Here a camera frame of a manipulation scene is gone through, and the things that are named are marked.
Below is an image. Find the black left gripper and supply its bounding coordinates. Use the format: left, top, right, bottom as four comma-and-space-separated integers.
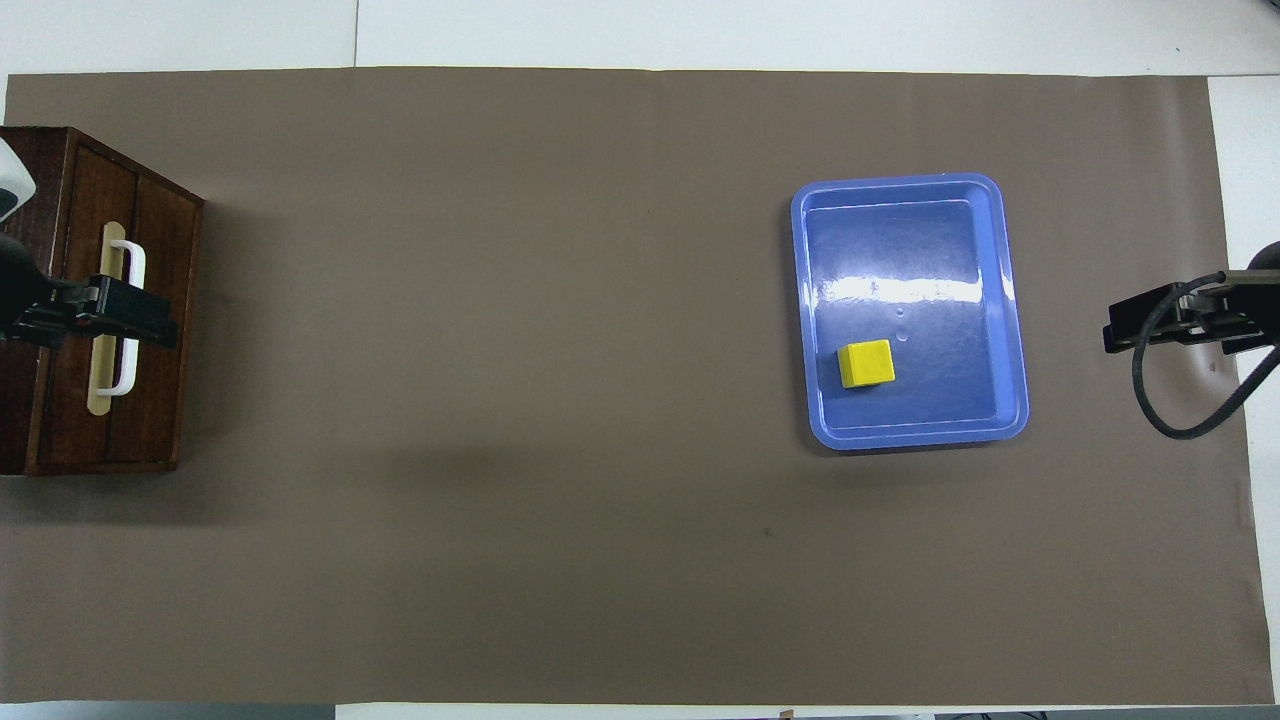
0, 235, 181, 351

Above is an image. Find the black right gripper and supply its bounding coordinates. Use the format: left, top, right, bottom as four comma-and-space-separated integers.
1103, 240, 1280, 356

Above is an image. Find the wooden drawer with white handle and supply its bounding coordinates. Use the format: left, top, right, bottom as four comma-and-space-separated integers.
65, 135, 206, 471

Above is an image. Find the yellow cube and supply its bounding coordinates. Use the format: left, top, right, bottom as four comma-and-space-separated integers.
836, 339, 896, 389

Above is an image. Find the dark wooden cabinet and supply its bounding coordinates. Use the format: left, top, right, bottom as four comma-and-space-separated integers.
0, 125, 206, 477

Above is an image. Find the blue plastic tray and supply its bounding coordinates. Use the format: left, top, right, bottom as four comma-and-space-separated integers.
790, 173, 1031, 451

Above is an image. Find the brown table mat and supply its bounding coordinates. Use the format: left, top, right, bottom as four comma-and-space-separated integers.
0, 68, 1263, 706

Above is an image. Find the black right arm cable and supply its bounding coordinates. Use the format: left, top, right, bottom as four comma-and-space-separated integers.
1132, 270, 1280, 441

